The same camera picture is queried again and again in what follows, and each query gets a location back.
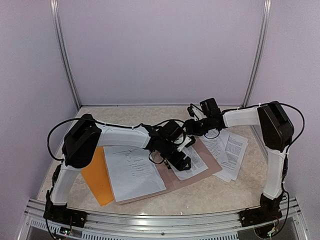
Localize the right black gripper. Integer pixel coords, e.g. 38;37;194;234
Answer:
183;116;213;136

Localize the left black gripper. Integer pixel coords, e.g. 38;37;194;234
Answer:
159;140;191;172

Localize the white sheet dense English text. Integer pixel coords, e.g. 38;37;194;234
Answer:
171;146;209;181

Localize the pink-brown file folder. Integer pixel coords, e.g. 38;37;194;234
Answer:
116;137;222;205

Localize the white printed sheet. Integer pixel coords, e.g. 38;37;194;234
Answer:
103;146;167;203
199;130;230;163

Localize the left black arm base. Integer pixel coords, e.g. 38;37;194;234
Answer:
43;198;88;228

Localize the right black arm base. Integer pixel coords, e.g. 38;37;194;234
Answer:
238;193;283;227

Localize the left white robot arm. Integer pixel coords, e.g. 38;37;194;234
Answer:
46;113;196;223

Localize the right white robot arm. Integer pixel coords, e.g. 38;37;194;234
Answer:
185;98;294;222

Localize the orange folder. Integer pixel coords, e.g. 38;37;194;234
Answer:
81;147;114;207

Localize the white printed sheet dense text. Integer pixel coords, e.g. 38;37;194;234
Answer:
214;130;248;183

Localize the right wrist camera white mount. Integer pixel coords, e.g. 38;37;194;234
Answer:
187;105;203;122

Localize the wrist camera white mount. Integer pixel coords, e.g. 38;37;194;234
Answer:
174;136;196;152
187;105;203;122

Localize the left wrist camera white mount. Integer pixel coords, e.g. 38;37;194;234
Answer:
174;136;196;152

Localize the right aluminium frame post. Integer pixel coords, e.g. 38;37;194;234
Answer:
241;0;272;107

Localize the aluminium frame post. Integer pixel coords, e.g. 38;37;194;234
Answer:
241;0;272;107
49;0;82;110

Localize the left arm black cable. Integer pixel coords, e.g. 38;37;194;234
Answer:
46;117;186;166

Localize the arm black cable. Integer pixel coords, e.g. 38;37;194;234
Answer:
46;117;186;166
224;102;306;151

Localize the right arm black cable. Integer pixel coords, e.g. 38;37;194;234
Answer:
224;102;306;151

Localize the left aluminium frame post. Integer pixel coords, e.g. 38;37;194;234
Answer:
49;0;82;110

